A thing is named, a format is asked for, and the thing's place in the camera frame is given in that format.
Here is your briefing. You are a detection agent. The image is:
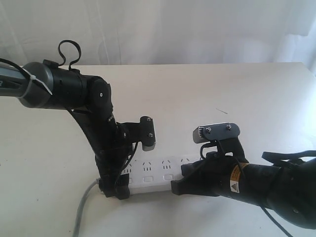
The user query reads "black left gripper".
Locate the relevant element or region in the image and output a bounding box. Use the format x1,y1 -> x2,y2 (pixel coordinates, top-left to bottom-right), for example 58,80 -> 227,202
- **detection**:
71,108 -> 142,199

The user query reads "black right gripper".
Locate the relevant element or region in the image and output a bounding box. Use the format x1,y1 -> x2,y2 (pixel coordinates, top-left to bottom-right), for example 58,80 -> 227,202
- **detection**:
171,138 -> 249,198

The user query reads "white five-outlet power strip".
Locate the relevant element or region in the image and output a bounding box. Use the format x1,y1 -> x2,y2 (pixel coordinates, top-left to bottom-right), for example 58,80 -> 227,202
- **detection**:
122,155 -> 201,195

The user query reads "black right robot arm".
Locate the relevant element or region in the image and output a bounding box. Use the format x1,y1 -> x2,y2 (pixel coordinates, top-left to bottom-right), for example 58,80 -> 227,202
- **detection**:
171,138 -> 316,230

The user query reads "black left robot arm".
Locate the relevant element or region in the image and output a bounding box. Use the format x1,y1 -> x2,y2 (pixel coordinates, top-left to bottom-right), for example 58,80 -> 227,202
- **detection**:
0,59 -> 133,200

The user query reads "white backdrop curtain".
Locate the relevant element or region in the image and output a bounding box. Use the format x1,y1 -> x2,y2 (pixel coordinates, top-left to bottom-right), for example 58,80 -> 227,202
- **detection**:
0,0 -> 316,76

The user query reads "grey power cord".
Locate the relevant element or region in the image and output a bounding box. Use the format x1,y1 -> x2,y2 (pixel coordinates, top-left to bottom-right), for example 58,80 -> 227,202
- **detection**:
73,178 -> 102,237

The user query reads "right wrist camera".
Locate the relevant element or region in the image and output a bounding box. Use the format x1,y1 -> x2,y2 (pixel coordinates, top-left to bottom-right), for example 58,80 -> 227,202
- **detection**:
193,122 -> 240,144

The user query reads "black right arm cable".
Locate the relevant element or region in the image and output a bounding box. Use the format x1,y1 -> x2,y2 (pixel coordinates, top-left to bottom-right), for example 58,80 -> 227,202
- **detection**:
261,150 -> 316,165

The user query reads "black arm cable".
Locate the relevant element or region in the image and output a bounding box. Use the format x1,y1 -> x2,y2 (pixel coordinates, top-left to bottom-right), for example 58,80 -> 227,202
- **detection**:
58,40 -> 82,71
261,150 -> 316,165

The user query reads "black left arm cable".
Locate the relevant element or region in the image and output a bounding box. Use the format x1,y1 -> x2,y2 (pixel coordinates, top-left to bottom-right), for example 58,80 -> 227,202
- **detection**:
58,40 -> 82,71

